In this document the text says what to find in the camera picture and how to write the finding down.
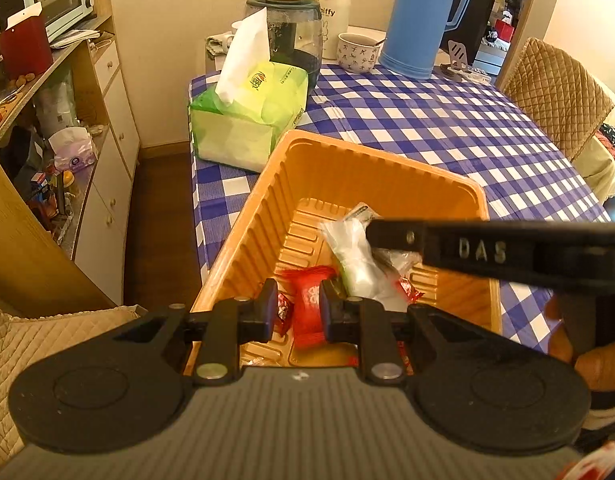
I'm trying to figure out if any orange plastic tray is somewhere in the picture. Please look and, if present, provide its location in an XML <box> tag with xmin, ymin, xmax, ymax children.
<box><xmin>185</xmin><ymin>129</ymin><xmax>503</xmax><ymax>376</ymax></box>

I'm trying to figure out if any long red candy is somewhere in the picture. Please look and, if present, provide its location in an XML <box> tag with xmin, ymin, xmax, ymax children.
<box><xmin>395</xmin><ymin>274</ymin><xmax>424</xmax><ymax>304</ymax></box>

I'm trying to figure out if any green tissue pack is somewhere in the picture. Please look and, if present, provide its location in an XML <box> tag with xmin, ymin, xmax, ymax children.
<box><xmin>188</xmin><ymin>7</ymin><xmax>309</xmax><ymax>173</ymax></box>

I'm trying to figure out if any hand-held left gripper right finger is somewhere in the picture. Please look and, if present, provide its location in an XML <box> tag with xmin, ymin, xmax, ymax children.
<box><xmin>319</xmin><ymin>279</ymin><xmax>493</xmax><ymax>386</ymax></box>

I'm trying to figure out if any white green foil packet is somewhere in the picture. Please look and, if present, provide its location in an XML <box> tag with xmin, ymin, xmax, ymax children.
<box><xmin>321</xmin><ymin>204</ymin><xmax>424</xmax><ymax>312</ymax></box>

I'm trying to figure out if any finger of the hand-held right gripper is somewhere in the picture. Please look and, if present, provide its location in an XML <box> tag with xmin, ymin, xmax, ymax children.
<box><xmin>365</xmin><ymin>217</ymin><xmax>438</xmax><ymax>263</ymax></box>

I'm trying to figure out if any red patterned candy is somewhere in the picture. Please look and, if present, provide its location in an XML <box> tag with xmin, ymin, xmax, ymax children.
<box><xmin>275</xmin><ymin>291</ymin><xmax>294</xmax><ymax>334</ymax></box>

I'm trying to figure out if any sofa with pale yellow cover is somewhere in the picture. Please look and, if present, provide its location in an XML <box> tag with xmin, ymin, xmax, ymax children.
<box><xmin>572</xmin><ymin>75</ymin><xmax>615</xmax><ymax>206</ymax></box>

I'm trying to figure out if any person's right hand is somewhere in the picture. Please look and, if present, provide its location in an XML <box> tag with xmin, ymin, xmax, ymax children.
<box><xmin>546</xmin><ymin>297</ymin><xmax>615</xmax><ymax>393</ymax></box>

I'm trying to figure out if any patterned ceramic cup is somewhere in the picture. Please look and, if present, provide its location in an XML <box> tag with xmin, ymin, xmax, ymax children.
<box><xmin>336</xmin><ymin>32</ymin><xmax>387</xmax><ymax>73</ymax></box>

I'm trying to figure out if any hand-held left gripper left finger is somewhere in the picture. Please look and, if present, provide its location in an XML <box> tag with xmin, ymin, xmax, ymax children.
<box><xmin>108</xmin><ymin>277</ymin><xmax>279</xmax><ymax>386</ymax></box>

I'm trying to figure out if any blue thermos jug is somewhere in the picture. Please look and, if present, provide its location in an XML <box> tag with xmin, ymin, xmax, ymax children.
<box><xmin>379</xmin><ymin>0</ymin><xmax>474</xmax><ymax>80</ymax></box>

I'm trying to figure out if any black cabinet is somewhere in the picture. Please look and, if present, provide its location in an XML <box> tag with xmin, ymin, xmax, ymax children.
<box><xmin>447</xmin><ymin>0</ymin><xmax>498</xmax><ymax>67</ymax></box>

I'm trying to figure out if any wooden sideboard cabinet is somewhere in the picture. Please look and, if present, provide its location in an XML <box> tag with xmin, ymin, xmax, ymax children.
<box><xmin>0</xmin><ymin>0</ymin><xmax>141</xmax><ymax>307</ymax></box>

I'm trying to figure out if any clear plastic package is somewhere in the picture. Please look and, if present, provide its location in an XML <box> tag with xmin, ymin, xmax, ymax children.
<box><xmin>455</xmin><ymin>65</ymin><xmax>491</xmax><ymax>86</ymax></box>

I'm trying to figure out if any quilted brown chair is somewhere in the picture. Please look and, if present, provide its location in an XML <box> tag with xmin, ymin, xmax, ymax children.
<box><xmin>502</xmin><ymin>37</ymin><xmax>615</xmax><ymax>161</ymax></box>

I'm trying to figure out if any purple tissue pack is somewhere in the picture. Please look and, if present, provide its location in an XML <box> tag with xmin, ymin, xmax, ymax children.
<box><xmin>48</xmin><ymin>126</ymin><xmax>98</xmax><ymax>173</ymax></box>

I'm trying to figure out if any white thermos bottle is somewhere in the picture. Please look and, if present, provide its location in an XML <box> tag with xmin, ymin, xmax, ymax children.
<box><xmin>320</xmin><ymin>0</ymin><xmax>354</xmax><ymax>61</ymax></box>

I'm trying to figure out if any metal phone stand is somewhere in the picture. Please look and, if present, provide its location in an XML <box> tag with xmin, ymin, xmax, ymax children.
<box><xmin>440</xmin><ymin>40</ymin><xmax>472</xmax><ymax>78</ymax></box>

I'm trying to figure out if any dark red box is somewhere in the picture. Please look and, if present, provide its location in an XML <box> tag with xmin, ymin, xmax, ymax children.
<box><xmin>0</xmin><ymin>2</ymin><xmax>54</xmax><ymax>81</ymax></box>

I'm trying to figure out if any red pillow snack packet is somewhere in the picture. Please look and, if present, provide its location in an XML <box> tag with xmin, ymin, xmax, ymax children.
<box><xmin>279</xmin><ymin>266</ymin><xmax>339</xmax><ymax>350</ymax></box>

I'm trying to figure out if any wooden chair with quilted cushion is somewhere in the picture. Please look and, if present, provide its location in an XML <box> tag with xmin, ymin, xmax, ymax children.
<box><xmin>0</xmin><ymin>145</ymin><xmax>154</xmax><ymax>466</ymax></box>

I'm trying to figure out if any blue white checkered tablecloth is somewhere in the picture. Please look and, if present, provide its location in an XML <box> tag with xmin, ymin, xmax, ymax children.
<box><xmin>188</xmin><ymin>62</ymin><xmax>613</xmax><ymax>356</ymax></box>

